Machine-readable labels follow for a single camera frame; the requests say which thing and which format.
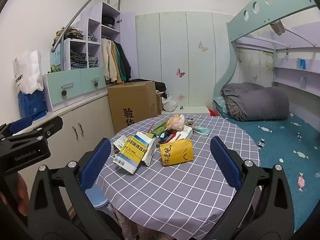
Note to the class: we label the yellow paper bag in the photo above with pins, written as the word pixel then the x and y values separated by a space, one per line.
pixel 176 152

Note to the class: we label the purple stair storage unit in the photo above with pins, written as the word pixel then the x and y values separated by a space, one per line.
pixel 93 30

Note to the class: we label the purple bed wall shelves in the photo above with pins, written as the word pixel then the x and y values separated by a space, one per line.
pixel 295 70

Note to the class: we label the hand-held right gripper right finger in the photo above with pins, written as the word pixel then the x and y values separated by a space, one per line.
pixel 225 162

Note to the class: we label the black hanging coat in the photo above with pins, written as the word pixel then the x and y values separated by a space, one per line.
pixel 126 62

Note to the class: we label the cream hanging jacket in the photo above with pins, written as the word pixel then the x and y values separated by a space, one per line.
pixel 107 60

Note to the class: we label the teal candy print bedsheet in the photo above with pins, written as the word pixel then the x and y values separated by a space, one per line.
pixel 280 140

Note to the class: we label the grey metal handrail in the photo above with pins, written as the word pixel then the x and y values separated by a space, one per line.
pixel 82 12

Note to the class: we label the wide teal drawer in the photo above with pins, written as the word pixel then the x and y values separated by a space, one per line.
pixel 67 83

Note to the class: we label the grey plaid blanket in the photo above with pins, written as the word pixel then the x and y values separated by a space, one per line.
pixel 232 107

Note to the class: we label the teal sachet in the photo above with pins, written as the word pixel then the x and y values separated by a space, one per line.
pixel 202 130

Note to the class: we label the light blue trash bin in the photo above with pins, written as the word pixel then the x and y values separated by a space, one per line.
pixel 98 200

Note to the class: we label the light blue paper sign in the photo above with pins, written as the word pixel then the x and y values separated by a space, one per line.
pixel 57 57

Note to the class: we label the person's left hand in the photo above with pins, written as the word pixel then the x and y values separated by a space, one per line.
pixel 18 195

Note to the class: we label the small cardboard box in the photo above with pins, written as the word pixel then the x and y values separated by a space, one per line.
pixel 159 102

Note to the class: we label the brown hanging object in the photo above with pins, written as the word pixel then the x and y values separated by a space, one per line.
pixel 278 27

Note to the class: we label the teal bunk bed frame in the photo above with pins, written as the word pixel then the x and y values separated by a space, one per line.
pixel 260 7

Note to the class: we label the white low platform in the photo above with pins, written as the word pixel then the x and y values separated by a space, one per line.
pixel 192 109

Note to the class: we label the grey duvet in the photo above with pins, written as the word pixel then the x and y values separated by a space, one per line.
pixel 260 102

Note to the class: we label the black folded clothes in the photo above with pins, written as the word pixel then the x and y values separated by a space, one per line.
pixel 108 21

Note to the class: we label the patterned stocking package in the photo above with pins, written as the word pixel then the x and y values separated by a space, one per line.
pixel 190 121

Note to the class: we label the blue folded jeans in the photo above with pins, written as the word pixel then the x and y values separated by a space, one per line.
pixel 92 61

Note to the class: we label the small orange butterfly sticker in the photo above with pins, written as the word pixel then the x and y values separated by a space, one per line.
pixel 255 77

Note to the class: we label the dark folded jeans pile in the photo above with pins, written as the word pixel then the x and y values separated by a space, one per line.
pixel 78 60

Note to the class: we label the pink butterfly sticker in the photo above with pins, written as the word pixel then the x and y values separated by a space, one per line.
pixel 180 73

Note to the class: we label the white wardrobe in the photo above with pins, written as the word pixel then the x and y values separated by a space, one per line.
pixel 175 55

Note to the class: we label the black cloth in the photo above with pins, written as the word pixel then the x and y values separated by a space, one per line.
pixel 160 86

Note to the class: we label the yellow blue medicine box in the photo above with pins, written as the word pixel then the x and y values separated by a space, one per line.
pixel 132 153

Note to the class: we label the green hanging garment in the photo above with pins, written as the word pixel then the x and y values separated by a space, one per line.
pixel 121 62

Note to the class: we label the white medicine box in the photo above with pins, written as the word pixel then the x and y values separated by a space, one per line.
pixel 185 132

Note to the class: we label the narrow teal drawer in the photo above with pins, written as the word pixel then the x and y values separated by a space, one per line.
pixel 93 78

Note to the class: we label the white blue carton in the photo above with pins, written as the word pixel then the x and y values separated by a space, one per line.
pixel 151 150

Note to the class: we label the blue patterned bag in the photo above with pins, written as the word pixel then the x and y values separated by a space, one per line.
pixel 32 103

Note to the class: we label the large cardboard box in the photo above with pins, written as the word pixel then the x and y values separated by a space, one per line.
pixel 130 105

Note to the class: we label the small blue box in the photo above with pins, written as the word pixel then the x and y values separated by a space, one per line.
pixel 303 63

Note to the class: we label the faded pink flower sticker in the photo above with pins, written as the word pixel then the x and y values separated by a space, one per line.
pixel 180 97

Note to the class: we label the white barcode carton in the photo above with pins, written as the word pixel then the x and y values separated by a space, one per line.
pixel 119 142

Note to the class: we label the brown folded clothes pile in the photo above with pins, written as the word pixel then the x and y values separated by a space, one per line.
pixel 71 32

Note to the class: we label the teal striped pillow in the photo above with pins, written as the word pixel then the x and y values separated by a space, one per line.
pixel 219 103

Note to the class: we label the white plastic bag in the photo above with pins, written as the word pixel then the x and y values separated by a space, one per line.
pixel 169 103

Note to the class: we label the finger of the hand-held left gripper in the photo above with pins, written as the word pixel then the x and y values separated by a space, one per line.
pixel 50 126
pixel 21 124

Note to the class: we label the white paper bag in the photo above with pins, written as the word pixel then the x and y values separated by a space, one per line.
pixel 28 72

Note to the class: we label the grey checked tablecloth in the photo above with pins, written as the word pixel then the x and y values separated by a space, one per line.
pixel 175 192

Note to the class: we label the grey blue folded clothes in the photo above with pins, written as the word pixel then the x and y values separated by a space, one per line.
pixel 92 37

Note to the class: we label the pale butterfly sticker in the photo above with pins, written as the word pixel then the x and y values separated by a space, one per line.
pixel 203 47

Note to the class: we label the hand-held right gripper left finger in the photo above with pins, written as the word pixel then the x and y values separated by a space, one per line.
pixel 96 162

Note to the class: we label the pine cone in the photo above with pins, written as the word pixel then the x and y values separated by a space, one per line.
pixel 96 83
pixel 64 93

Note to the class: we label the white low cabinet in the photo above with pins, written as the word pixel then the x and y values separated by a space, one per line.
pixel 92 115

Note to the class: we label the mustard hanging garment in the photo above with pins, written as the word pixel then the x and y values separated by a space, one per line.
pixel 117 66

